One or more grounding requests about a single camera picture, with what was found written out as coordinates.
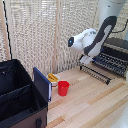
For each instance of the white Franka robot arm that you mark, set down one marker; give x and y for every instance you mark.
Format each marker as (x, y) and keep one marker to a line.
(89, 37)

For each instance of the beige woven folding screen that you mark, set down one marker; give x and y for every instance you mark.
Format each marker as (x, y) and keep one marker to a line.
(33, 33)

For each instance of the yellow food item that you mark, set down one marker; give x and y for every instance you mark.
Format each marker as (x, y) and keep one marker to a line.
(52, 77)

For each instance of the black toaster oven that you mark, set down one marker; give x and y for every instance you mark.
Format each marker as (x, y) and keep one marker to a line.
(117, 43)

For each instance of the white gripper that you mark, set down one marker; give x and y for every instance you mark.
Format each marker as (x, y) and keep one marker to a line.
(87, 59)

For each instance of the black fabric storage box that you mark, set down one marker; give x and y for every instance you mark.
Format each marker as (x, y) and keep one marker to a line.
(20, 100)

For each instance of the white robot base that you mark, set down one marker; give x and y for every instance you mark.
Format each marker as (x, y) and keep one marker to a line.
(122, 121)

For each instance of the small white bowl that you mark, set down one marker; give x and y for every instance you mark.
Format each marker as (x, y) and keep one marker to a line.
(55, 84)

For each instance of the thin black vertical pole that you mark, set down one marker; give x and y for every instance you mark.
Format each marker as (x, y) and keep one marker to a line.
(7, 30)

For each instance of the red plastic cup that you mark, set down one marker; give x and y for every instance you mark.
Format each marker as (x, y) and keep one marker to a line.
(63, 89)

